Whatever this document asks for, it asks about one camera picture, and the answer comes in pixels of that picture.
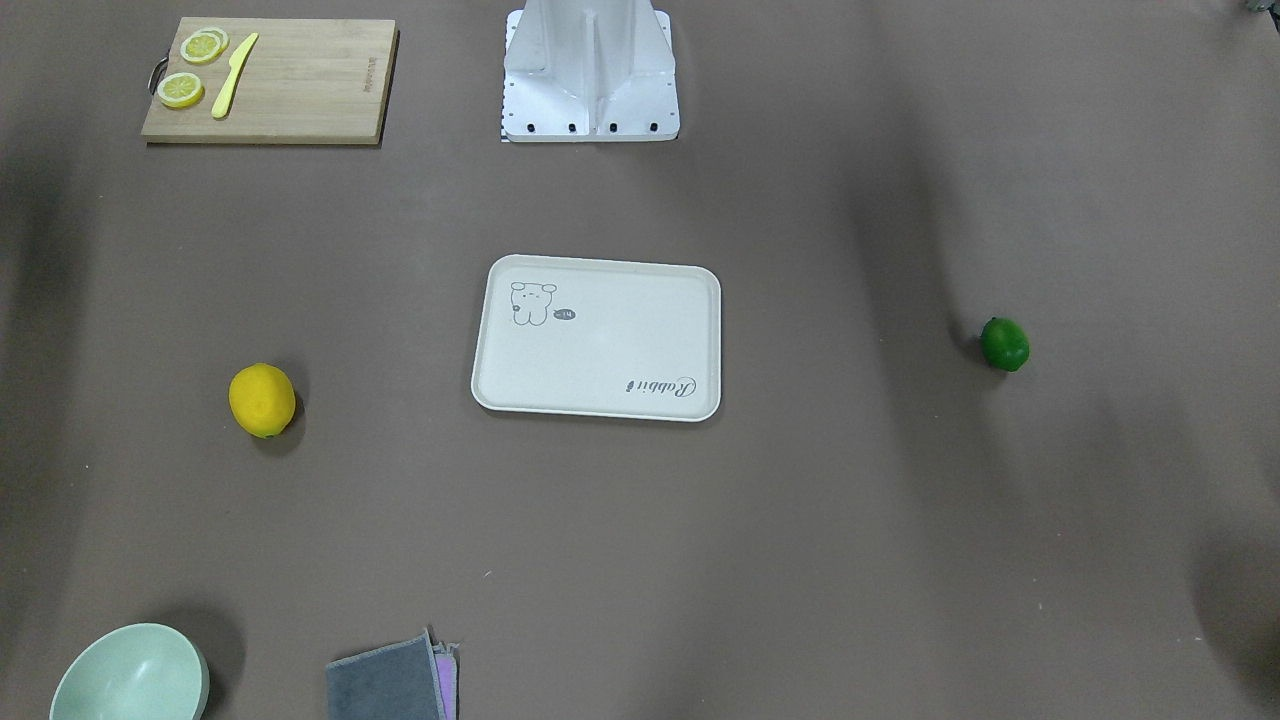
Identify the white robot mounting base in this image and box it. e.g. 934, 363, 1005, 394
500, 1, 681, 143

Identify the pale green bowl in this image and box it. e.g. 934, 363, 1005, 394
47, 623, 211, 719

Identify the bamboo cutting board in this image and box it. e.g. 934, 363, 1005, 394
141, 15, 399, 146

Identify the lemon slice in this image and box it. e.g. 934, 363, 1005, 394
154, 72, 205, 110
179, 27, 229, 65

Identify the yellow lemon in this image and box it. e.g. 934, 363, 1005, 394
228, 363, 296, 439

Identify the white rabbit tray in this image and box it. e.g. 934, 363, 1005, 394
470, 254, 722, 423

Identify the lemon slice upper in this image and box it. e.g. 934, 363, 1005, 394
179, 27, 229, 65

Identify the lemon slice lower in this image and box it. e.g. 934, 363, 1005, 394
154, 72, 205, 110

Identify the grey folded cloth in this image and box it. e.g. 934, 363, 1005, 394
325, 632, 444, 719

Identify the yellow plastic knife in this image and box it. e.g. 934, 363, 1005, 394
211, 32, 260, 120

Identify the purple cloth underneath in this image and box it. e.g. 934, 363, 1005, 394
433, 644, 460, 720

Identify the green lime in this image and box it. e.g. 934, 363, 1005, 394
979, 316, 1030, 373

